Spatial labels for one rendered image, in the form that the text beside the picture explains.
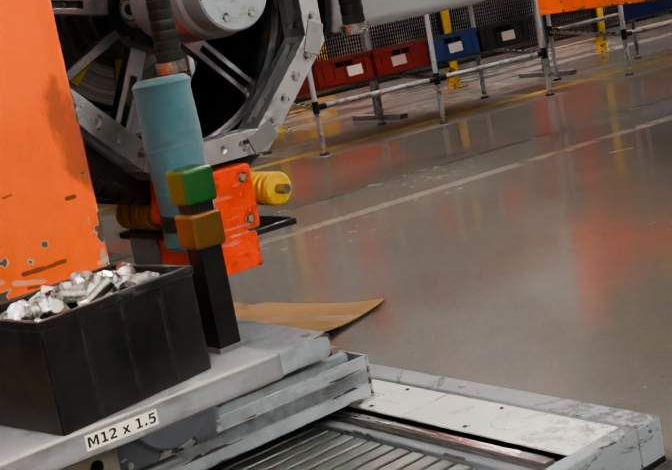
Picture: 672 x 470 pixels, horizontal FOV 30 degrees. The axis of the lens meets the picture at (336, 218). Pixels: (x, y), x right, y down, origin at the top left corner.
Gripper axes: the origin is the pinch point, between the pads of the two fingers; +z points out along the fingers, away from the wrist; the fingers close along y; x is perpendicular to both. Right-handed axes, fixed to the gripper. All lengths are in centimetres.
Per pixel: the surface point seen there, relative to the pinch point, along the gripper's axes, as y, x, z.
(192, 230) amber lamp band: -57, -23, -34
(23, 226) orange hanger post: -69, -20, -19
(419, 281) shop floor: 95, -83, 104
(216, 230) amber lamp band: -54, -24, -35
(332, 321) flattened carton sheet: 57, -82, 96
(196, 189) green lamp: -56, -19, -35
